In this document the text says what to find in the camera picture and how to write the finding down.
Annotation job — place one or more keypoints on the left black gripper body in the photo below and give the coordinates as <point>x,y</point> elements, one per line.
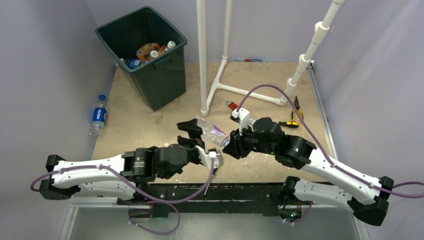
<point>189,144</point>

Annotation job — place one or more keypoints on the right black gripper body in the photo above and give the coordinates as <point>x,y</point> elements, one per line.
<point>252,143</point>

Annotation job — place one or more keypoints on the crushed clear bottle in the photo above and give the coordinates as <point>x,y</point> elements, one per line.
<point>213,133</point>

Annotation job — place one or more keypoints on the yellow black screwdriver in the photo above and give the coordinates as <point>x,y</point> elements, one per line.
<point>209,183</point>

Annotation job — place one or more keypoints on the orange label bottle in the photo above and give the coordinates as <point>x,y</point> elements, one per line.
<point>165,48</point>
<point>144,52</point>

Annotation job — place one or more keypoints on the Pepsi bottle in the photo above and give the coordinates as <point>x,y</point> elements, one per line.
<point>135,63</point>
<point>98,120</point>

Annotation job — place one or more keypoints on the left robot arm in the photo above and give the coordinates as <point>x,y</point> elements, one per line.
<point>125,172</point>

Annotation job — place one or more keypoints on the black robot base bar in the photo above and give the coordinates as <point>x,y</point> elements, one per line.
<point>265,198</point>

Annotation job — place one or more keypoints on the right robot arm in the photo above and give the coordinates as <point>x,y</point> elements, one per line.
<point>363,195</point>

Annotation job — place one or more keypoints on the yellow black pliers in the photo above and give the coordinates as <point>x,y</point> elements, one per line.
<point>298,108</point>

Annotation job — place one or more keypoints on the small red blue screwdriver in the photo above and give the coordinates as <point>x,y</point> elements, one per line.
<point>251,60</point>

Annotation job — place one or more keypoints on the white PVC pipe frame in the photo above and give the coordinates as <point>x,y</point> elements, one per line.
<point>268,29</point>

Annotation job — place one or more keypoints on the red handle adjustable wrench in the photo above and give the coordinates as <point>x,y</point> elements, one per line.
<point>233,106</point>

